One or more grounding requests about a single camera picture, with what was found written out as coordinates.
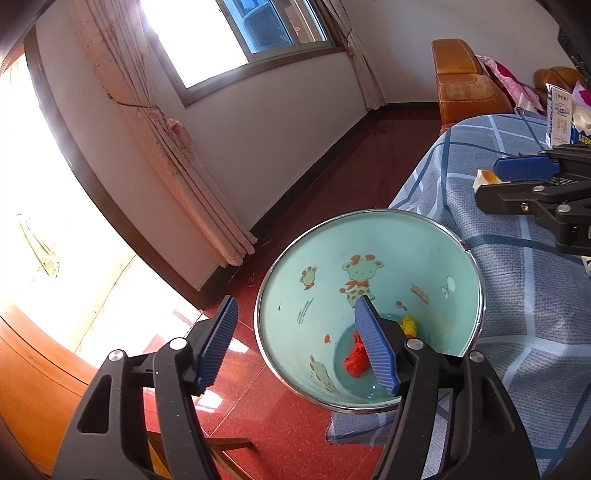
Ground pink floral curtain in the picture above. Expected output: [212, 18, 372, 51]
[69, 0, 257, 269]
[318, 0, 387, 110]

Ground orange and white wrapper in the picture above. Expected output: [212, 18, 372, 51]
[472, 169, 502, 191]

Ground wooden stool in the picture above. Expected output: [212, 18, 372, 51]
[148, 427, 257, 480]

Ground orange leather sofa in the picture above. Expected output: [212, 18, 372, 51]
[431, 38, 591, 136]

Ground light green cartoon trash bin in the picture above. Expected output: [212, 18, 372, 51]
[254, 209, 485, 415]

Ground dark wooden door frame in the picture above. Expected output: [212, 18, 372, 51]
[21, 25, 218, 312]

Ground pink clothes on sofa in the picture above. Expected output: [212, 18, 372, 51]
[475, 54, 546, 112]

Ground red wrapper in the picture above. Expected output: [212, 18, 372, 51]
[342, 329, 374, 378]

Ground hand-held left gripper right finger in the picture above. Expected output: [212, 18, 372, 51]
[353, 295, 541, 480]

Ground white printed box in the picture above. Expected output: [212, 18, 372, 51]
[545, 83, 576, 147]

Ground window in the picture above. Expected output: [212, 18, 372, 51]
[139, 0, 348, 108]

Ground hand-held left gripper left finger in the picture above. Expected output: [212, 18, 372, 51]
[48, 295, 239, 480]

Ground blue plaid tablecloth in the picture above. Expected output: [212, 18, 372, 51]
[325, 113, 591, 480]

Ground blue and yellow box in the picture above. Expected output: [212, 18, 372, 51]
[570, 80, 591, 149]

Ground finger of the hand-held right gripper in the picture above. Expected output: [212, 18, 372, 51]
[493, 144, 591, 185]
[475, 178, 591, 256]

